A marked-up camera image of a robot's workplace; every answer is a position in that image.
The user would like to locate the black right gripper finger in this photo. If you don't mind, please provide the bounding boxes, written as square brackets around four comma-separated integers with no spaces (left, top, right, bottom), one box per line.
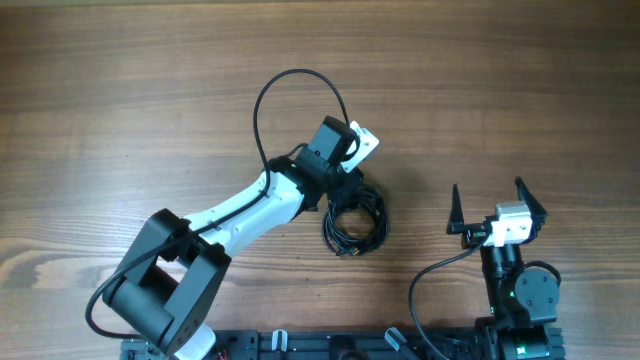
[446,184,465,235]
[514,177,548,235]

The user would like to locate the black USB cable bundle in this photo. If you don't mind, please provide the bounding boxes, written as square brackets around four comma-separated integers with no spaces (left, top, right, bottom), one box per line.
[321,183,390,258]

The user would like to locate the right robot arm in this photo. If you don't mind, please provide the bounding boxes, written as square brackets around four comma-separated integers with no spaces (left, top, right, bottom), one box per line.
[446,177,564,359]

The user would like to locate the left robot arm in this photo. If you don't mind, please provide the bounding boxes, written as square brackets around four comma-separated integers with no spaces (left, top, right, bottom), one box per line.
[96,117,379,359]

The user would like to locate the black right camera cable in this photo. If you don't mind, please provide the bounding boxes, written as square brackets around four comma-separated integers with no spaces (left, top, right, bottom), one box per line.
[407,237,494,360]

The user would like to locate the black camera cable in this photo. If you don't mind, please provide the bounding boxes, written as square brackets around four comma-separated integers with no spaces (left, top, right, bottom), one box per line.
[407,237,494,360]
[84,68,354,340]

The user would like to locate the black left camera cable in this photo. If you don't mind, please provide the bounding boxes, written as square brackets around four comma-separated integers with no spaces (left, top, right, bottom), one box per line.
[84,68,354,340]

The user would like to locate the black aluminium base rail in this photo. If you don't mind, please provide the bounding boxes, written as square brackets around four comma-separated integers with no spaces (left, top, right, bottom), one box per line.
[119,327,566,360]

